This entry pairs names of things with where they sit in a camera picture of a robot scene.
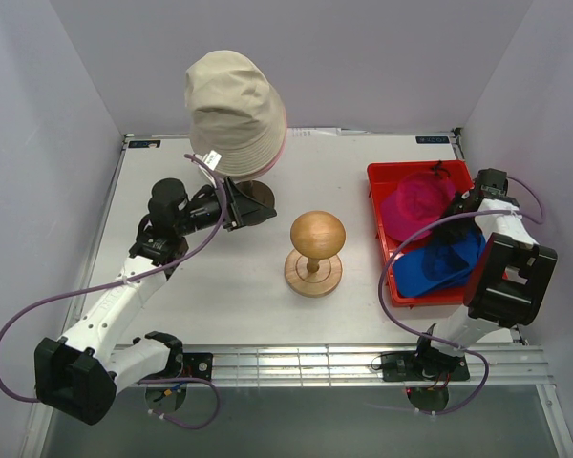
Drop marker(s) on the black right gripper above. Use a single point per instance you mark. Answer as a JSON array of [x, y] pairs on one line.
[[456, 210]]

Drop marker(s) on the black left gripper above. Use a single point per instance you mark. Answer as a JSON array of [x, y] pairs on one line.
[[234, 204]]

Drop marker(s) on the magenta cap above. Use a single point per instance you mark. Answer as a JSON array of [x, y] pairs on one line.
[[418, 197]]

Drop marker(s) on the blue hat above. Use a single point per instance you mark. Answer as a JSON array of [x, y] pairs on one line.
[[438, 265]]

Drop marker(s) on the pink bucket hat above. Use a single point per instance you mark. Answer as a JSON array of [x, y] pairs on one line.
[[270, 146]]

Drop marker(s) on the cream bucket hat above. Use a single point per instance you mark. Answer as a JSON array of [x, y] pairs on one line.
[[231, 105]]

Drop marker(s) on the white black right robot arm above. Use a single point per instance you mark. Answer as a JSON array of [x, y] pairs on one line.
[[507, 284]]

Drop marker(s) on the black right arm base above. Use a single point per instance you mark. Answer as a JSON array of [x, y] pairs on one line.
[[409, 366]]

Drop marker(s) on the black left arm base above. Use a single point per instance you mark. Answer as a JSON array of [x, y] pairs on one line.
[[198, 365]]

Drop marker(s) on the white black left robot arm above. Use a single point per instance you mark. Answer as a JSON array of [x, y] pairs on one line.
[[82, 372]]

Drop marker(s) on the cream mannequin head stand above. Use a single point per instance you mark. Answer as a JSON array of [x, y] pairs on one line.
[[255, 202]]

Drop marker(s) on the red plastic bin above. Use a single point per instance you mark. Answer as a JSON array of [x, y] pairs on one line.
[[387, 286]]

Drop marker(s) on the light wooden hat stand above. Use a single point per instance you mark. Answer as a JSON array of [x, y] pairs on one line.
[[313, 268]]

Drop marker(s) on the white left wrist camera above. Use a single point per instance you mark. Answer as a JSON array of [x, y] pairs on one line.
[[210, 161]]

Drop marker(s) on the aluminium front rail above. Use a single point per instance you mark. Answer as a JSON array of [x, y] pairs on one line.
[[358, 365]]

